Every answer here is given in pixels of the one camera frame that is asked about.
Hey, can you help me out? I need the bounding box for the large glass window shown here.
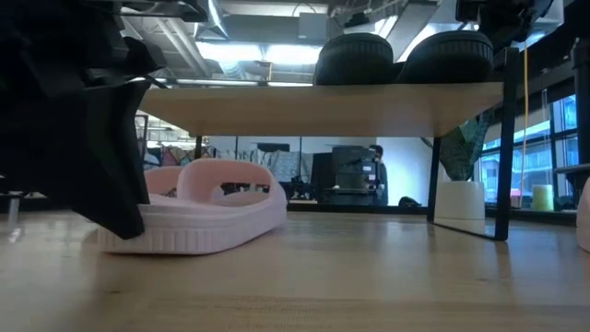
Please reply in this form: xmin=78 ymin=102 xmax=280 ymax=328
xmin=478 ymin=94 xmax=580 ymax=207

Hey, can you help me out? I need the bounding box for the silver metal post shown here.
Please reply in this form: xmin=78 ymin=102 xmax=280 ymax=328
xmin=6 ymin=191 xmax=22 ymax=227

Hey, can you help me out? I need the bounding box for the yellow hanging cord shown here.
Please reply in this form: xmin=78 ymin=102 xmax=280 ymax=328
xmin=522 ymin=41 xmax=529 ymax=208

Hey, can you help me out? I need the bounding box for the yellow-green cylinder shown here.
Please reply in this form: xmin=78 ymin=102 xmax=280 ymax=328
xmin=532 ymin=184 xmax=555 ymax=212

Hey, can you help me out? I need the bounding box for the colourful patterned fabric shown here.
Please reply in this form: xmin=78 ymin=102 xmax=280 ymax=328
xmin=156 ymin=145 xmax=197 ymax=168

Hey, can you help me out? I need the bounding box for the person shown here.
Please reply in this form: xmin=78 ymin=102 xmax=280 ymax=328
xmin=368 ymin=144 xmax=390 ymax=207

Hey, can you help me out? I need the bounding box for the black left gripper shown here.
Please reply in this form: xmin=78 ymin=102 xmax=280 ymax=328
xmin=0 ymin=0 xmax=209 ymax=241

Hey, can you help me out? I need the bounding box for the grey rectangular air duct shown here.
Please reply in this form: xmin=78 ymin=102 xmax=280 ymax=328
xmin=220 ymin=12 xmax=345 ymax=47

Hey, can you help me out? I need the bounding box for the black upright post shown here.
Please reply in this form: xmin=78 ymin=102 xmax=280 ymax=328
xmin=571 ymin=39 xmax=590 ymax=185

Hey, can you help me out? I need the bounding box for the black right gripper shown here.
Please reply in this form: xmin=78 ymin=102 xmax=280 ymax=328
xmin=455 ymin=0 xmax=554 ymax=53

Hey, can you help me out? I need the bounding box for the silver round air duct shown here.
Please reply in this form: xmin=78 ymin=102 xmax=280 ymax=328
xmin=193 ymin=0 xmax=231 ymax=42

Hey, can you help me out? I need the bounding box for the wooden shelf with black legs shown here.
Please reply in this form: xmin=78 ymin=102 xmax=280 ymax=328
xmin=137 ymin=45 xmax=521 ymax=243

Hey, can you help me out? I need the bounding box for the green plant in white pot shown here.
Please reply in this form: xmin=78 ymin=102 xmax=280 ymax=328
xmin=431 ymin=109 xmax=495 ymax=221

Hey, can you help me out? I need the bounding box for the black slide sandal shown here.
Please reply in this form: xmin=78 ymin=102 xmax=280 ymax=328
xmin=395 ymin=30 xmax=495 ymax=85
xmin=313 ymin=31 xmax=395 ymax=87

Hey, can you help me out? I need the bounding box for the grey patterned fabric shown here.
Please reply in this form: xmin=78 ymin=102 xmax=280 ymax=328
xmin=248 ymin=148 xmax=315 ymax=184

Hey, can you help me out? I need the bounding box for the bright ceiling light strip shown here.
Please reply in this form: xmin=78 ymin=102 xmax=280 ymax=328
xmin=195 ymin=41 xmax=324 ymax=65

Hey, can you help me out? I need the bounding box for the black machine cabinet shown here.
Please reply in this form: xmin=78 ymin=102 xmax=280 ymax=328
xmin=311 ymin=145 xmax=382 ymax=207

